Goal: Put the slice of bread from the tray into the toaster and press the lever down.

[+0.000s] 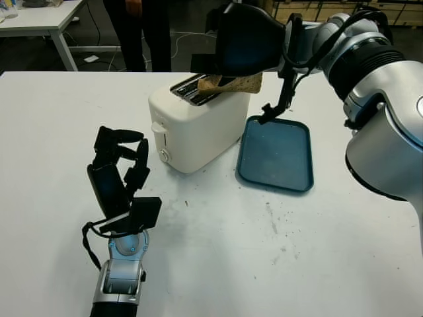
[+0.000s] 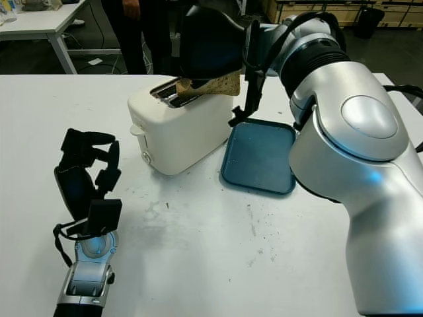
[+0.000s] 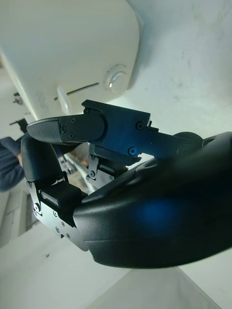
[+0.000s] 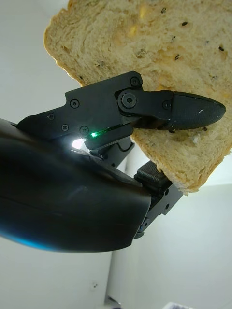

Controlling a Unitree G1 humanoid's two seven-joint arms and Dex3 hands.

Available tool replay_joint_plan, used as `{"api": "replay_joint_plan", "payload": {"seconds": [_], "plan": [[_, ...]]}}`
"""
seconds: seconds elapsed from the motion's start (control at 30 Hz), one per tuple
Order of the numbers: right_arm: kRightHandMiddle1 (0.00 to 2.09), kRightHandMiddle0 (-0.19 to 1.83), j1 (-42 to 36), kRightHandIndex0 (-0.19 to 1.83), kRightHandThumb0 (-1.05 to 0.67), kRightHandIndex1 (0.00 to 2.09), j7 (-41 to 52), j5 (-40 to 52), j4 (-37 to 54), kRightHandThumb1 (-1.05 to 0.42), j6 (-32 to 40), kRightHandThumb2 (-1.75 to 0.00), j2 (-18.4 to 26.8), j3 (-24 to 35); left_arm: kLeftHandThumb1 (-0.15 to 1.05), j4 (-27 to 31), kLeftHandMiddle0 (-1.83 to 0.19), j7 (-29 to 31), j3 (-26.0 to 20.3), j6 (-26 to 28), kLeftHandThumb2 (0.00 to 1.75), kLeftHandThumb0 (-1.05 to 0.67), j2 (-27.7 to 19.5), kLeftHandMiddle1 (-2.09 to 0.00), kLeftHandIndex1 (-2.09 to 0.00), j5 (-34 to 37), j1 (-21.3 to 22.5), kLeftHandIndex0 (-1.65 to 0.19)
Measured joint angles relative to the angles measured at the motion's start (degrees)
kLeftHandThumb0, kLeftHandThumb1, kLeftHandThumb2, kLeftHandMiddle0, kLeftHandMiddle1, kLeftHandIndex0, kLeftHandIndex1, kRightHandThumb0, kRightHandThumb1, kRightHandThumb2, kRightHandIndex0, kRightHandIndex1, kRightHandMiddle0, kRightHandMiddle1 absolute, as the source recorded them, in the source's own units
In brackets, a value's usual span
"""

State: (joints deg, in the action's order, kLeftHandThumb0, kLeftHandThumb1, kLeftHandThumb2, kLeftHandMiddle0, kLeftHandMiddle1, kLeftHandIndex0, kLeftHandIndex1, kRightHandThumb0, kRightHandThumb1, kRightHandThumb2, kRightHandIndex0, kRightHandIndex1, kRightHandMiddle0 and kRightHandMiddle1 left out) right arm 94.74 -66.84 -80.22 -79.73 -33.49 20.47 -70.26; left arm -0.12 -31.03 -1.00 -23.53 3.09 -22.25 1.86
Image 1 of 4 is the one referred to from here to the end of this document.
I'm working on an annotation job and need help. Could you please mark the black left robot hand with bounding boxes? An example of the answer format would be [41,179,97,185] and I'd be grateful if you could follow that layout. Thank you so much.
[86,125,152,221]

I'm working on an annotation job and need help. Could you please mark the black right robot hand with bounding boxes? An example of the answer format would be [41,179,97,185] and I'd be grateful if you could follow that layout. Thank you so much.
[190,3,287,88]

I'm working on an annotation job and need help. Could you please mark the brown bread slice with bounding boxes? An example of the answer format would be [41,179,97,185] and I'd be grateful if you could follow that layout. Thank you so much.
[197,73,262,98]

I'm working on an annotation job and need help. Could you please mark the white two-slot toaster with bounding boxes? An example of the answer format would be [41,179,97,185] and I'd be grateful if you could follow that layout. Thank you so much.
[147,74,251,174]

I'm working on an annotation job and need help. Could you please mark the blue plastic tray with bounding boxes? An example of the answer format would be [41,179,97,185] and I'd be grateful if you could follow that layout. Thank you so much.
[235,115,314,196]

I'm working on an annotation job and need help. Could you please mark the person in black trousers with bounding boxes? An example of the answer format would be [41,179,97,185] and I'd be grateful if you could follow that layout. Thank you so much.
[105,0,173,72]

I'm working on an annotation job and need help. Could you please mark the stacked wooden crates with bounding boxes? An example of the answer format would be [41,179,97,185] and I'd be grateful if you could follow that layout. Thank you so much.
[270,0,423,26]

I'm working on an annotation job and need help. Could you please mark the white office desk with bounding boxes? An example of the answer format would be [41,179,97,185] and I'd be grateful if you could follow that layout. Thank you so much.
[0,0,123,73]

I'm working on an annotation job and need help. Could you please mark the grey plastic bag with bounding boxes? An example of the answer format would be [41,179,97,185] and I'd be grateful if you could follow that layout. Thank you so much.
[24,0,63,9]

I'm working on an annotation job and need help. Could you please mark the clear plastic cup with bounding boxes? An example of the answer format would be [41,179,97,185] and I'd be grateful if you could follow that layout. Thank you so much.
[0,0,18,19]

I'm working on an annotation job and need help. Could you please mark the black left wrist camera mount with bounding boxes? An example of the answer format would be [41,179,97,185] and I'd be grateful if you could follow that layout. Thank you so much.
[98,197,163,237]

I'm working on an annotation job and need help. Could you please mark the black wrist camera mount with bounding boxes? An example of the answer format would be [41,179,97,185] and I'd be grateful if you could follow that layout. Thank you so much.
[258,19,303,125]
[98,197,163,237]

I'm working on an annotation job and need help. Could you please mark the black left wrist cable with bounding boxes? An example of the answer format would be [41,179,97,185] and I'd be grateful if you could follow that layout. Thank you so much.
[81,221,133,271]

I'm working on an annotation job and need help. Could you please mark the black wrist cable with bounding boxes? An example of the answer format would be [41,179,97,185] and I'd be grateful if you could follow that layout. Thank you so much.
[81,221,133,271]
[282,13,396,79]

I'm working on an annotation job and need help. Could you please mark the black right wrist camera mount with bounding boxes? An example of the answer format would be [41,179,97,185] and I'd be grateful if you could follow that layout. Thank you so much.
[258,19,303,125]

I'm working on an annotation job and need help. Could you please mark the white floor cable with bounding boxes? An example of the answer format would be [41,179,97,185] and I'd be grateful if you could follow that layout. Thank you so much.
[171,31,215,63]

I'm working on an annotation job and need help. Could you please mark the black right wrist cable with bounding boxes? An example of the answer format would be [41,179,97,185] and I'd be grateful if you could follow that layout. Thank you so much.
[282,13,396,79]

